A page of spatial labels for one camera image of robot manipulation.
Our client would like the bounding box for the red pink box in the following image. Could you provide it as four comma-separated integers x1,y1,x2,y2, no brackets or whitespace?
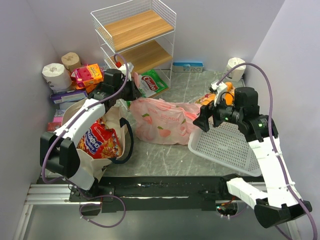
46,116,63,133

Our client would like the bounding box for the beige canvas tote bag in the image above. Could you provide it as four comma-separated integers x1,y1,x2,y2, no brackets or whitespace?
54,99,130,189

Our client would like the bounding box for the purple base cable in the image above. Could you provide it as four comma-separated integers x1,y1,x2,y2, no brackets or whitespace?
79,194,127,229

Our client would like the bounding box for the blue white tissue box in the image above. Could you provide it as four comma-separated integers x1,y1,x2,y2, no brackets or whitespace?
172,62,204,73

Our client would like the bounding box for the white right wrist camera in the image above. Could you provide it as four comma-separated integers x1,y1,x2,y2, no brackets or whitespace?
209,81,228,106

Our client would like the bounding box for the brown toilet paper roll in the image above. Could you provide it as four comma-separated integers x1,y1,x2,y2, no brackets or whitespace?
61,52,82,73

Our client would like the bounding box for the white wire shelf rack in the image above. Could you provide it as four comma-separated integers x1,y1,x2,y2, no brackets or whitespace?
90,0,177,86

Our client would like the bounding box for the pink orange snack box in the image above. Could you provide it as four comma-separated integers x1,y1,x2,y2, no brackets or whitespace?
71,63,104,89

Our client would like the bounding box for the orange carrot piece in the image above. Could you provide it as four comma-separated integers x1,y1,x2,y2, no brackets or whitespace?
224,92,234,106

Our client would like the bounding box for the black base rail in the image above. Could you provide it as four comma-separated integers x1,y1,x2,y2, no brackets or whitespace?
69,176,239,213

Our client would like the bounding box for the croissant bread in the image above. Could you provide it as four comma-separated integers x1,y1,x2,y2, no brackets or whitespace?
201,81,235,106

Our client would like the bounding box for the white RIO box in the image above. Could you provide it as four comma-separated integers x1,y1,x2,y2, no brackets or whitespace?
54,109,66,117

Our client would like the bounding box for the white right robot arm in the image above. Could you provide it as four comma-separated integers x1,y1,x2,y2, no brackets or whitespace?
193,85,313,228

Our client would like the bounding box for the purple box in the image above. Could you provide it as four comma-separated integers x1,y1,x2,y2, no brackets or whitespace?
50,89,88,104

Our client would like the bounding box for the green white Chubo bag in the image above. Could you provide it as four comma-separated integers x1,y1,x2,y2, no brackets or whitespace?
138,69,169,98

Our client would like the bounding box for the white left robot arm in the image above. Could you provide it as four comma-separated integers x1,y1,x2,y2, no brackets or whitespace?
40,68,141,191

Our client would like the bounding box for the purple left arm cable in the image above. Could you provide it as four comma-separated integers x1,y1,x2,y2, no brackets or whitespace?
41,53,130,185

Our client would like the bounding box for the red yellow snack bag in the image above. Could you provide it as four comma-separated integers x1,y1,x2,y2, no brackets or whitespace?
77,117,123,159

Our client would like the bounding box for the white toilet paper roll left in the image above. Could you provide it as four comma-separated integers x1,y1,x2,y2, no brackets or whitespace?
42,63,72,91

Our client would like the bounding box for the white plastic basket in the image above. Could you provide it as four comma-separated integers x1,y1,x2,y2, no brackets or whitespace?
188,118,262,177

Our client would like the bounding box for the white toilet paper roll right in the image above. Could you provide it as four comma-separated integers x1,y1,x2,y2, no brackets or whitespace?
225,57,247,82

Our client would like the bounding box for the pink plastic grocery bag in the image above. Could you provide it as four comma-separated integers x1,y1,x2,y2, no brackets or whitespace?
130,97,201,145

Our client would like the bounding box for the white toilet paper roll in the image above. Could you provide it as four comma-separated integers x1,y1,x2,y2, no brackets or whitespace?
42,63,72,91
225,57,247,82

